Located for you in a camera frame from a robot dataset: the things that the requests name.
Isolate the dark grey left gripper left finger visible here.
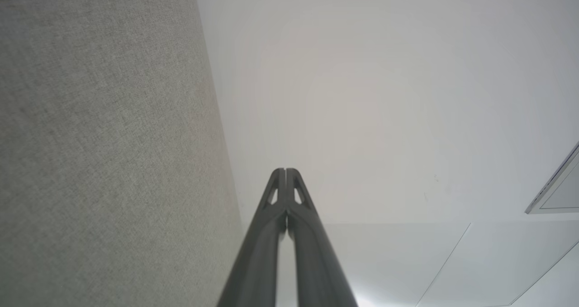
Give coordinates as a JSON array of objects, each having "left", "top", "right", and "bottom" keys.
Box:
[{"left": 216, "top": 168, "right": 288, "bottom": 307}]

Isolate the grey framed wall panel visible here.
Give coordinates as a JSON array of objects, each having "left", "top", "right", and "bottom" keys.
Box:
[{"left": 524, "top": 141, "right": 579, "bottom": 215}]

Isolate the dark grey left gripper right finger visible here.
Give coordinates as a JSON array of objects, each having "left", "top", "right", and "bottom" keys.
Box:
[{"left": 285, "top": 168, "right": 359, "bottom": 307}]

